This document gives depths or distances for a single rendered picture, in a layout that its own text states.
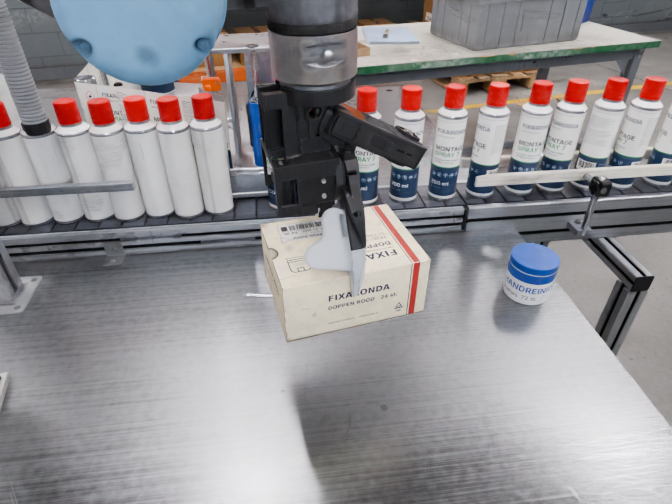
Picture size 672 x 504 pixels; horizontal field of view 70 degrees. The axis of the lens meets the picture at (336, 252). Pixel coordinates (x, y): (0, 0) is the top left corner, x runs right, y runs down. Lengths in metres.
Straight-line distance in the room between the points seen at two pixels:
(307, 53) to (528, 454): 0.48
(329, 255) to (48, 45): 5.03
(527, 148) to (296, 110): 0.58
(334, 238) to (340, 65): 0.16
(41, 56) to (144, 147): 4.61
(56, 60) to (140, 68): 5.16
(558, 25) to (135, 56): 2.47
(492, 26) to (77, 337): 2.07
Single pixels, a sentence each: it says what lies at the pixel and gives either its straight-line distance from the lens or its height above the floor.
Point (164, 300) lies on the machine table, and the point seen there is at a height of 0.83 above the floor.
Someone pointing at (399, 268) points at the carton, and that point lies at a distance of 0.51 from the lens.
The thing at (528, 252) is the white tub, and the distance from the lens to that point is 0.79.
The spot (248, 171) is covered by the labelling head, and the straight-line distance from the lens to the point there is 0.90.
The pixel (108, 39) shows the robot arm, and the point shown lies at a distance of 0.26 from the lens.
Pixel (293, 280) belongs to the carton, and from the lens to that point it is 0.48.
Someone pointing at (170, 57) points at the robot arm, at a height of 1.27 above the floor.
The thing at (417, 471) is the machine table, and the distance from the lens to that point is 0.58.
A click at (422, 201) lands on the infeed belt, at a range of 0.92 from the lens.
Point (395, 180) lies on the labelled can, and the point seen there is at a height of 0.92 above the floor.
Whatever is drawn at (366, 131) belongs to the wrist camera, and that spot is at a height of 1.16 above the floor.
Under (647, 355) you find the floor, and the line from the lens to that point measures 2.12.
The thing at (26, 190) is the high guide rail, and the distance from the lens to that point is 0.92.
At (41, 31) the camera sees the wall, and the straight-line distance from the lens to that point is 5.38.
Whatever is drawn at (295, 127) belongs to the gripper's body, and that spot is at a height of 1.17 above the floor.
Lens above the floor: 1.33
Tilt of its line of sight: 36 degrees down
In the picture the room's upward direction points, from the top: straight up
